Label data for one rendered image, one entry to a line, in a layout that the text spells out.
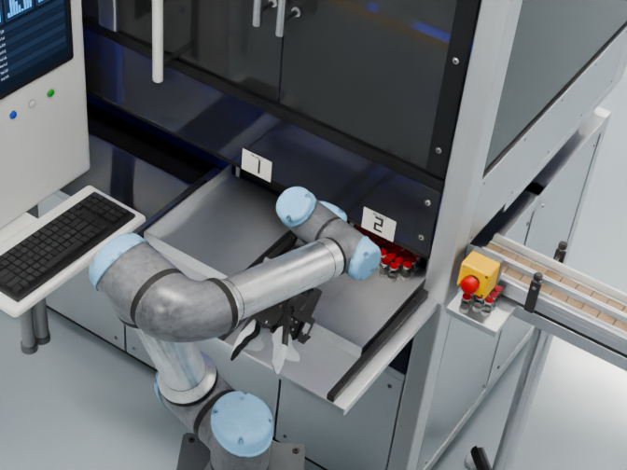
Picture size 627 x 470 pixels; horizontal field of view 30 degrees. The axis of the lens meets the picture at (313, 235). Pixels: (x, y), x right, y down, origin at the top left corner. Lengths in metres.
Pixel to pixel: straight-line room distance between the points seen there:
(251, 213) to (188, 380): 0.75
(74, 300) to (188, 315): 1.76
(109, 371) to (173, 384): 1.45
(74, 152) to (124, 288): 1.13
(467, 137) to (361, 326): 0.50
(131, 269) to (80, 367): 1.77
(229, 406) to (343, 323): 0.47
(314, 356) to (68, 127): 0.89
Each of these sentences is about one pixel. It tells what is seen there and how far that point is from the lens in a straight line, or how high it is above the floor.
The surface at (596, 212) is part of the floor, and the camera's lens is 4.52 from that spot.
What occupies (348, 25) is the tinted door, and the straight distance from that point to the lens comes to 2.45.
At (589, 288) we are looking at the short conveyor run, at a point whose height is 0.93.
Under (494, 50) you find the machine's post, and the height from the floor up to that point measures 1.56.
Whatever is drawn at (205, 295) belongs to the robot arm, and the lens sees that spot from 1.91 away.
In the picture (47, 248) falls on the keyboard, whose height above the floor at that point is 0.83.
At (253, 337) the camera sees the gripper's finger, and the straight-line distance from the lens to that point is 2.29.
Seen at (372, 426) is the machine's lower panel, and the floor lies 0.36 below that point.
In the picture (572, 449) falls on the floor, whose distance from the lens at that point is 3.66.
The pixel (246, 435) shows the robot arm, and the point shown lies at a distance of 2.21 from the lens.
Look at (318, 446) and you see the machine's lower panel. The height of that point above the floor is 0.17.
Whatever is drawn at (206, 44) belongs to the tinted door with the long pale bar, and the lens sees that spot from 2.72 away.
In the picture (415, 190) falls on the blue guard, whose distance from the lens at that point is 2.54.
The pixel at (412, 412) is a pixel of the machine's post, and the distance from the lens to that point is 2.98.
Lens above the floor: 2.72
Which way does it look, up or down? 41 degrees down
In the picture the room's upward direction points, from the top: 6 degrees clockwise
